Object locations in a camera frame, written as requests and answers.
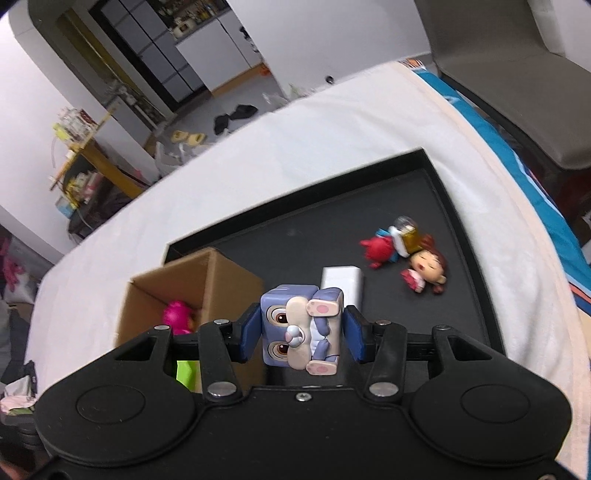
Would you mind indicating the dark glass-panel door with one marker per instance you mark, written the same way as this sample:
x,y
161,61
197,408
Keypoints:
x,y
157,55

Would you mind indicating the brown-haired doll figure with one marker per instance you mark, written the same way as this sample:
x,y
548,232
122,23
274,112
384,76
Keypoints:
x,y
429,267

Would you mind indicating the pink bear toy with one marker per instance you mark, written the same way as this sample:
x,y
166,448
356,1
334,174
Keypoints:
x,y
178,316

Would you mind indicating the red toy figure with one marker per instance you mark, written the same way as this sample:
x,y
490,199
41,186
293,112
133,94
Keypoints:
x,y
381,249

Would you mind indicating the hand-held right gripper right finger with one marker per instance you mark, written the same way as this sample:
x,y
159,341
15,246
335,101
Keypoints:
x,y
355,332

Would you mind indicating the black slipper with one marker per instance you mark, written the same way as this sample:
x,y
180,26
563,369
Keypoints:
x,y
244,111
221,123

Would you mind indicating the black tray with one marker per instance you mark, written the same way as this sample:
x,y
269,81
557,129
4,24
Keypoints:
x,y
323,221

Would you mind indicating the grey chair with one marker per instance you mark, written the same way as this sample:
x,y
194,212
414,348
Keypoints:
x,y
485,37

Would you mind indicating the black bag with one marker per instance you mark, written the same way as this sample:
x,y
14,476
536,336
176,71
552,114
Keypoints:
x,y
92,207

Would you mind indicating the yellow-green small container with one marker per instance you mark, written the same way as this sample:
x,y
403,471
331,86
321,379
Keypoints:
x,y
60,131

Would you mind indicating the white charger plug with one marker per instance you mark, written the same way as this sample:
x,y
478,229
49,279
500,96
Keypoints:
x,y
341,279

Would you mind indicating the small yellow glass bottle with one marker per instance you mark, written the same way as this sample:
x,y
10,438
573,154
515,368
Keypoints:
x,y
408,237

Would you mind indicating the white plastic bag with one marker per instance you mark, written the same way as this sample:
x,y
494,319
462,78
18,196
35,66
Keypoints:
x,y
168,156

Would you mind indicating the cardboard box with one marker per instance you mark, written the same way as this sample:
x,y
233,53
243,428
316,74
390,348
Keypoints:
x,y
221,286

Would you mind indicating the yellow slipper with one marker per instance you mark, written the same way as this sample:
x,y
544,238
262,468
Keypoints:
x,y
178,135
197,138

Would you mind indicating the clear glass jar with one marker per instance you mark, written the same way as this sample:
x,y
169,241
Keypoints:
x,y
70,120

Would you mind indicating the pink plush toy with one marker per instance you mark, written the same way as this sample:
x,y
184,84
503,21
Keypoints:
x,y
9,263

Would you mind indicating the round table yellow legs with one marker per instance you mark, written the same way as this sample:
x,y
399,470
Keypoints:
x,y
117,174

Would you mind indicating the green cube toy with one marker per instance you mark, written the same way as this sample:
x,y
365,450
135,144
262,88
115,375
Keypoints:
x,y
187,374

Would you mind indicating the white cabinet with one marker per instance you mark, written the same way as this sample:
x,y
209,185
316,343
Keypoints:
x,y
226,50

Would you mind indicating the blue printed bedsheet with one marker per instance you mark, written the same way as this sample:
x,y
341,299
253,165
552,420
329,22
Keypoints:
x,y
531,170

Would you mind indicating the blue-grey rabbit cube toy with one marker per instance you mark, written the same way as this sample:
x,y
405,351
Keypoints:
x,y
277,318

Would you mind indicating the crumpled clear plastic bag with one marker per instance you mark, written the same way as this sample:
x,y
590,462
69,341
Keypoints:
x,y
295,93

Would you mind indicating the pale blue tissue pack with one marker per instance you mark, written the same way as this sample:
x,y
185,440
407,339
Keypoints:
x,y
64,206

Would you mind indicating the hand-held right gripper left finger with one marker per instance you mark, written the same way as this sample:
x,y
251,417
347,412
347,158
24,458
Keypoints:
x,y
251,330

